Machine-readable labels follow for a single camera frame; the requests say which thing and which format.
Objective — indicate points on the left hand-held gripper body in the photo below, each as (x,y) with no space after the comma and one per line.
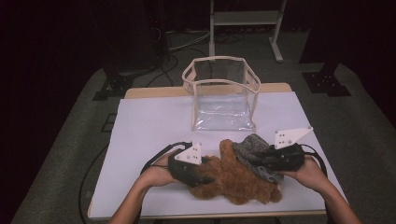
(191,154)

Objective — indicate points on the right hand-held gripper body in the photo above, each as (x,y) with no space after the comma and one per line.
(288,138)

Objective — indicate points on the grey furry toy garment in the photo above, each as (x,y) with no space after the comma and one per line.
(250,146)

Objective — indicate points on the brown teddy bear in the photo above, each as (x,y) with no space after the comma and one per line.
(233,180)

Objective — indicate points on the transparent bag with beige trim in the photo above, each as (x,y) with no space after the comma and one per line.
(224,112)

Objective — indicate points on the person's left hand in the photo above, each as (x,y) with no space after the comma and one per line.
(157,174)

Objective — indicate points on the person's right hand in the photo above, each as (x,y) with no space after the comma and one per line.
(311,175)

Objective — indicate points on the black stand base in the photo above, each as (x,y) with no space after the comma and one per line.
(325,84)
(115,85)

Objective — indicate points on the wooden table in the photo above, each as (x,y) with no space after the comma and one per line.
(149,92)

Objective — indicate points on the white metal stand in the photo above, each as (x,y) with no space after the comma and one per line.
(246,17)

